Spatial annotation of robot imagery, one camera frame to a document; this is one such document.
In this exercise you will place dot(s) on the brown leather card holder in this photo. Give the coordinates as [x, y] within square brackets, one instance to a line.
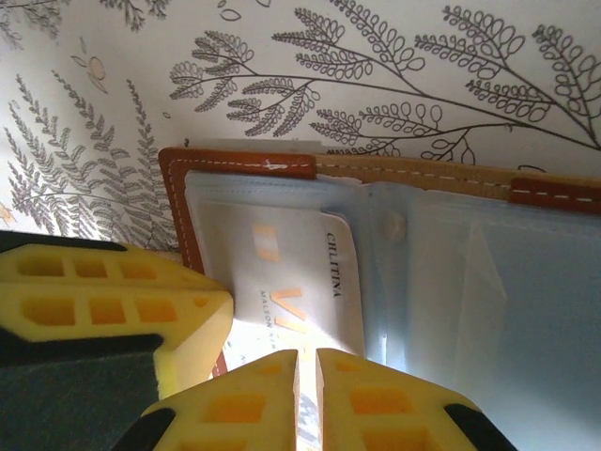
[197, 158]

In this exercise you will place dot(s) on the white Chlitina card gold print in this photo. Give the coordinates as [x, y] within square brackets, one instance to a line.
[300, 263]

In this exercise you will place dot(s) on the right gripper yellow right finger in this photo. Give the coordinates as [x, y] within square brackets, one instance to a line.
[385, 409]

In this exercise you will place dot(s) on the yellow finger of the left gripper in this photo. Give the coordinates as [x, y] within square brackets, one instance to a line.
[94, 263]
[117, 312]

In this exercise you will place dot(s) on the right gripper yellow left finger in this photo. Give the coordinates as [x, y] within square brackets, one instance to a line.
[235, 409]

